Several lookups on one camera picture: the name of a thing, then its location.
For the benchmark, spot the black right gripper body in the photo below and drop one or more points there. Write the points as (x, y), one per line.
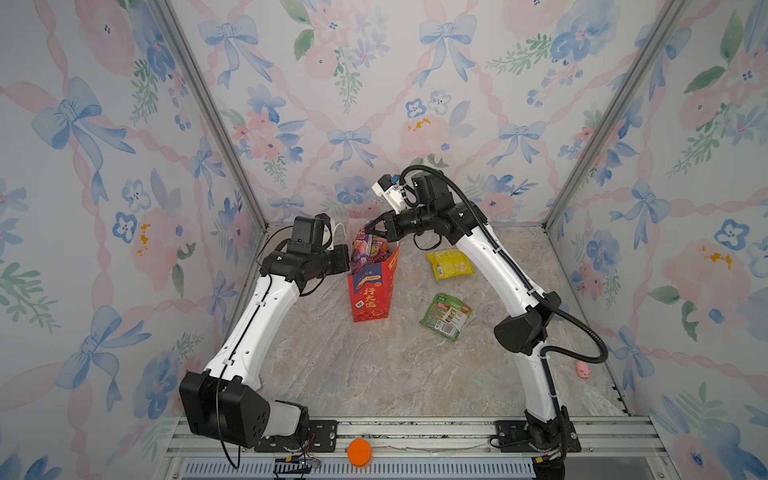
(409, 223)

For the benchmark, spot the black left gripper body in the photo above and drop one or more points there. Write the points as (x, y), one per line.
(333, 262)

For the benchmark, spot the pink Fox's candy packet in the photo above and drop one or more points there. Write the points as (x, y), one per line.
(368, 250)

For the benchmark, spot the yellow snack packet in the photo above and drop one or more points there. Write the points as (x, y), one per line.
(449, 263)

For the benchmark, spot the red paper gift bag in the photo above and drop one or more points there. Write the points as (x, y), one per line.
(370, 290)

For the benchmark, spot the small green packet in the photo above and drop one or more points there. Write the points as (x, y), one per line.
(447, 316)

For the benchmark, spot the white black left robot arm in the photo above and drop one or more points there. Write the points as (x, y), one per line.
(223, 402)

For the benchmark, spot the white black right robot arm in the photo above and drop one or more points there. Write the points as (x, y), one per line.
(529, 308)

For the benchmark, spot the orange round cap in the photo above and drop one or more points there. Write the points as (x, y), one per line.
(359, 452)

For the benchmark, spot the pink small object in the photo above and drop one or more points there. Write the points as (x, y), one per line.
(583, 370)

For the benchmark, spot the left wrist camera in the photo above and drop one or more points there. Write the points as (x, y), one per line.
(311, 234)

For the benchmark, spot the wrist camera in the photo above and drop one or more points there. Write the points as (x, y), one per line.
(400, 197)
(311, 234)

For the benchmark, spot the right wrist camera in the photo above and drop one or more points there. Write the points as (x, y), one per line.
(400, 197)

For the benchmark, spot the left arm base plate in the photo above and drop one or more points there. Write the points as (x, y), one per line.
(312, 436)

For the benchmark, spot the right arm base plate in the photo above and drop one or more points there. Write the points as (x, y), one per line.
(523, 436)

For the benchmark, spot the aluminium front rail frame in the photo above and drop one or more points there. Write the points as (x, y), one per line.
(433, 448)

